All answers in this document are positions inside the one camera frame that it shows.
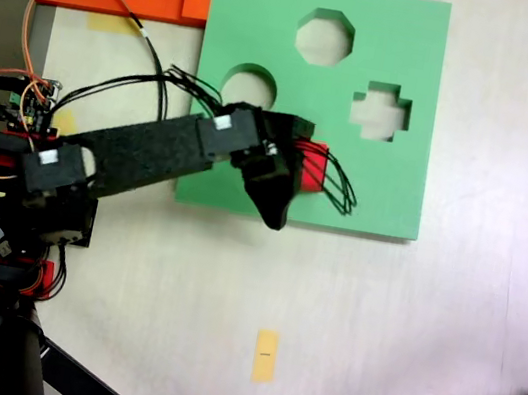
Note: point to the thin black tripod brace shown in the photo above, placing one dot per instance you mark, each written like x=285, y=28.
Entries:
x=100, y=385

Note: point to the red printed clamp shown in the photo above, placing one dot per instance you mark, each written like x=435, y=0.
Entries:
x=45, y=275

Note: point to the yellow tape black mark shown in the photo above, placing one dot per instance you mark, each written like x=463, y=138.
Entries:
x=264, y=365

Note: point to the green shape hole board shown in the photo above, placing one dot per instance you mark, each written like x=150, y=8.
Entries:
x=385, y=202

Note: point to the yellow tape piece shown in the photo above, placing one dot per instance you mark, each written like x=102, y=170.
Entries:
x=110, y=23
x=68, y=121

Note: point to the red square block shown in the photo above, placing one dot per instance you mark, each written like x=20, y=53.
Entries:
x=313, y=170

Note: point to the green circuit board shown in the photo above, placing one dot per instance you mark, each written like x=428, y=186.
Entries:
x=30, y=110

